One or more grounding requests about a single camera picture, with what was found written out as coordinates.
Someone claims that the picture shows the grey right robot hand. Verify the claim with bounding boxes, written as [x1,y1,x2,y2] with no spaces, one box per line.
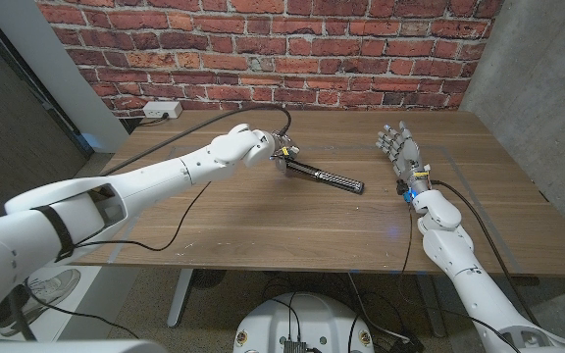
[375,121,432,195]

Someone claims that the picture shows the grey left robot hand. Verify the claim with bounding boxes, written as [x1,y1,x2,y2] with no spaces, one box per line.
[270,129,301,173]

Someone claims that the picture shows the black rod tool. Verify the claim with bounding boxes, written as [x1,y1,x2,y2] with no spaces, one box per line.
[282,159,365,195]

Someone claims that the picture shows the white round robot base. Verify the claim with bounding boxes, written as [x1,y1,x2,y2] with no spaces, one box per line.
[232,292,376,353]

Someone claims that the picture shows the red brick print backdrop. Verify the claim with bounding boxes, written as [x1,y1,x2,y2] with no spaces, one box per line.
[36,0,505,119]

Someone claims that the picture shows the white power strip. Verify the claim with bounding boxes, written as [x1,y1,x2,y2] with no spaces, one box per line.
[142,100,183,120]

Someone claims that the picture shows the grey table leg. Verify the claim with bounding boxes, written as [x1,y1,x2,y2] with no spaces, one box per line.
[415,274,446,338]

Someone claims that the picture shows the white table leg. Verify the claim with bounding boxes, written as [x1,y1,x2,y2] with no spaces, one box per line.
[167,268,195,328]

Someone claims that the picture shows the black power adapter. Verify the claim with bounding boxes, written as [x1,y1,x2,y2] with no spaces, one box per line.
[388,334,426,353]

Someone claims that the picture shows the dark grey door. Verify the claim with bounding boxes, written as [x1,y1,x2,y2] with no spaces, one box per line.
[0,4,90,217]

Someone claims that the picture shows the grey white sneaker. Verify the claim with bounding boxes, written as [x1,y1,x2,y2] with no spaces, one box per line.
[0,268,81,337]

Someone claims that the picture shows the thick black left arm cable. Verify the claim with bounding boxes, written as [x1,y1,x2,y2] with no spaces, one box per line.
[98,104,293,177]

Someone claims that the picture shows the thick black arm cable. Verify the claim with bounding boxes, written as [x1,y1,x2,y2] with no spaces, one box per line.
[98,104,293,177]
[432,178,541,328]

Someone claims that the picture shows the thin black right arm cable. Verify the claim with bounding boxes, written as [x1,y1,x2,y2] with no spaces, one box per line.
[398,205,523,353]

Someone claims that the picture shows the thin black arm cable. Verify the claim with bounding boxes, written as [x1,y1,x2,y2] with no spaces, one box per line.
[398,205,523,353]
[25,180,214,340]

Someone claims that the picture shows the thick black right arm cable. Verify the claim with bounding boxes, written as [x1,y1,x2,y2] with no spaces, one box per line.
[432,178,541,328]

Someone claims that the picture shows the black power strip cord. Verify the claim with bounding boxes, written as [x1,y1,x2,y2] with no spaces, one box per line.
[120,113,171,131]

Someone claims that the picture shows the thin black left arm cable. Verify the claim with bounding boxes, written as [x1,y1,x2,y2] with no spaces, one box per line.
[25,180,214,340]

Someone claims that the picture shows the white floor cable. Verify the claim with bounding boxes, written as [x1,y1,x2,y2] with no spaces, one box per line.
[346,272,411,343]

